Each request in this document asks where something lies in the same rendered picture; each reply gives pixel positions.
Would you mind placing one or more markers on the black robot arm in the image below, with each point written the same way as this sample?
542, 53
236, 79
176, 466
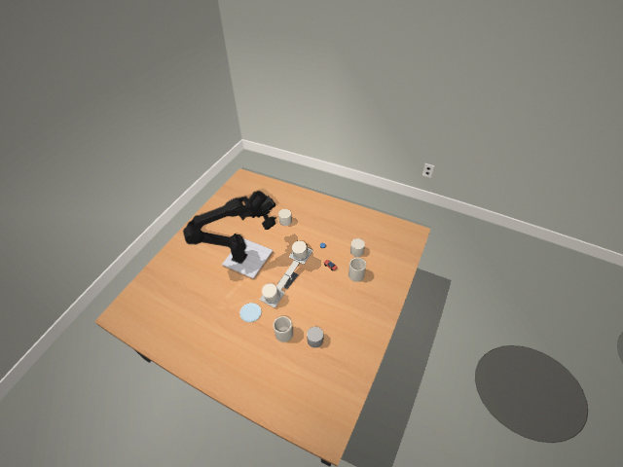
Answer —
233, 207

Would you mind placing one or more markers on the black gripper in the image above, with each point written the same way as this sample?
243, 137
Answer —
269, 221

